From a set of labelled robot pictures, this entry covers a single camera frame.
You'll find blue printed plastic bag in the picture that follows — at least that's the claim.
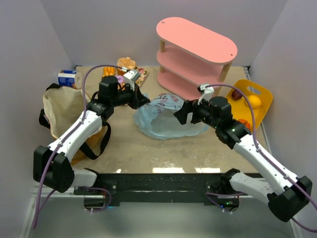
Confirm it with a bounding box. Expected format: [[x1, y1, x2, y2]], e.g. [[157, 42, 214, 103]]
[[133, 93, 208, 140]]

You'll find small orange pumpkin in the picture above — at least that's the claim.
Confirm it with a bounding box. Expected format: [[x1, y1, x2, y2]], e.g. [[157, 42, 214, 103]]
[[238, 119, 252, 130]]

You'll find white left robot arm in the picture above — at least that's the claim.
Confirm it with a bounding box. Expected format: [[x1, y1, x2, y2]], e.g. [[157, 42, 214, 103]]
[[33, 70, 150, 193]]

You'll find purple frosted donut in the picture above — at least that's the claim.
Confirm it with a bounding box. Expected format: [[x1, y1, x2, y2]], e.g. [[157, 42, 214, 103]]
[[116, 75, 124, 84]]

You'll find floral rectangular tray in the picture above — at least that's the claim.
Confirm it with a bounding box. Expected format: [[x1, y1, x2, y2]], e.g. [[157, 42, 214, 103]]
[[116, 67, 148, 87]]

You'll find twisted orange bread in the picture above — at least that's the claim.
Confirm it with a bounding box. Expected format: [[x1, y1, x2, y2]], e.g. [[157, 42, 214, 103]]
[[102, 66, 116, 78]]

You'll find orange frosted cupcake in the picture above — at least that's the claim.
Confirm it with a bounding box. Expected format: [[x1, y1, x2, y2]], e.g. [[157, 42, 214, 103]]
[[117, 57, 137, 70]]

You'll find yellow plastic basket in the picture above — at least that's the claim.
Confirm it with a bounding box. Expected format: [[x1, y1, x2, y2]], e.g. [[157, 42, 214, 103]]
[[226, 79, 273, 130]]

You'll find dark red fruit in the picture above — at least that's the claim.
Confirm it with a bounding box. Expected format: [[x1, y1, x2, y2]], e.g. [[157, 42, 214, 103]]
[[231, 90, 243, 101]]

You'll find yellow lemon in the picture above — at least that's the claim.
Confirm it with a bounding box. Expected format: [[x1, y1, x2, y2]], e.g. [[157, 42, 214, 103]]
[[248, 95, 262, 109]]

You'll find pink three-tier shelf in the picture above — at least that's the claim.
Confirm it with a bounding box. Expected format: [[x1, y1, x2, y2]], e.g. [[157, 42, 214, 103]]
[[156, 17, 238, 100]]

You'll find blue white carton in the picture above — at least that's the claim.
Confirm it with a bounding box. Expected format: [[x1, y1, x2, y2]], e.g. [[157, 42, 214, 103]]
[[57, 70, 83, 89]]

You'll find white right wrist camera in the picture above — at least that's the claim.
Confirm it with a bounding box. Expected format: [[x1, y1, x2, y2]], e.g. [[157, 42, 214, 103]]
[[197, 83, 214, 105]]

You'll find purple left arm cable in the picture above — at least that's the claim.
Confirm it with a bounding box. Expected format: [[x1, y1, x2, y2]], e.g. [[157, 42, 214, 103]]
[[31, 64, 124, 230]]

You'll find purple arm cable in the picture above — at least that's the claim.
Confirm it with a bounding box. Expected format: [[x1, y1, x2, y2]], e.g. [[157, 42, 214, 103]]
[[198, 83, 317, 233], [31, 64, 124, 230]]

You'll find black table front frame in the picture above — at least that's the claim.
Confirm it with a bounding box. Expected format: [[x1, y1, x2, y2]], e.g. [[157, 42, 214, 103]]
[[74, 173, 241, 211]]

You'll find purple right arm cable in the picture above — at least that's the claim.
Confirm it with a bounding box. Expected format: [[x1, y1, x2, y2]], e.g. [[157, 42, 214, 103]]
[[198, 83, 317, 233]]

